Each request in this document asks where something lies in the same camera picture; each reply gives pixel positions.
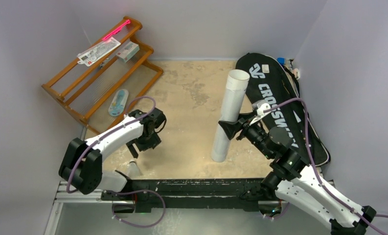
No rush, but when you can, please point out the white shuttlecock tube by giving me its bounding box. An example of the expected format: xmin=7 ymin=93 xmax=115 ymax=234
xmin=211 ymin=69 xmax=250 ymax=163

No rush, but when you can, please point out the black CROSSWAY racket bag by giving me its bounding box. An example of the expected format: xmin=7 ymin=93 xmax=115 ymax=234
xmin=235 ymin=52 xmax=314 ymax=162

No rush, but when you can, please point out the black SPORT racket bag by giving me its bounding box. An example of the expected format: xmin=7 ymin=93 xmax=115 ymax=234
xmin=282 ymin=65 xmax=331 ymax=167

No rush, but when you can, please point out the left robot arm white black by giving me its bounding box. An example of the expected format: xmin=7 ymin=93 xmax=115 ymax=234
xmin=58 ymin=108 xmax=167 ymax=200

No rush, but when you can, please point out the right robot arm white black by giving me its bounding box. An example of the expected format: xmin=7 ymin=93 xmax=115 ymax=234
xmin=218 ymin=113 xmax=376 ymax=235

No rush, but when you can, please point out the light blue blister pack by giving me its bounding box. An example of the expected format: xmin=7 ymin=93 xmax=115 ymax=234
xmin=108 ymin=89 xmax=129 ymax=117

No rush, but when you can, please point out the wooden rack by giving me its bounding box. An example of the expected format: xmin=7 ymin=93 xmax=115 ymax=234
xmin=42 ymin=16 xmax=163 ymax=134

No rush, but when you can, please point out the blue white small object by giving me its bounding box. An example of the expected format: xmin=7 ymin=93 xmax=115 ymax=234
xmin=276 ymin=57 xmax=293 ymax=66

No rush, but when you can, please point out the small teal white box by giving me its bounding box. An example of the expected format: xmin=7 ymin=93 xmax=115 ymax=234
xmin=116 ymin=42 xmax=139 ymax=63

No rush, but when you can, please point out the flat packaged item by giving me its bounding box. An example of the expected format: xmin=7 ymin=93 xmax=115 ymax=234
xmin=77 ymin=37 xmax=121 ymax=67

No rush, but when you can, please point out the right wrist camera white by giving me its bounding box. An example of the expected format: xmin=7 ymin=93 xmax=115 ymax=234
xmin=250 ymin=100 xmax=271 ymax=125

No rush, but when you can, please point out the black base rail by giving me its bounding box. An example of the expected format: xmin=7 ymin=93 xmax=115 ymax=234
xmin=101 ymin=178 xmax=288 ymax=216

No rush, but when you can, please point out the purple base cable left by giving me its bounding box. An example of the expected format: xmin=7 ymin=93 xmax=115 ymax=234
xmin=112 ymin=189 xmax=166 ymax=229

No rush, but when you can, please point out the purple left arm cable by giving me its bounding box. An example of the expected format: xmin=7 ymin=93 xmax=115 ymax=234
xmin=66 ymin=95 xmax=157 ymax=194

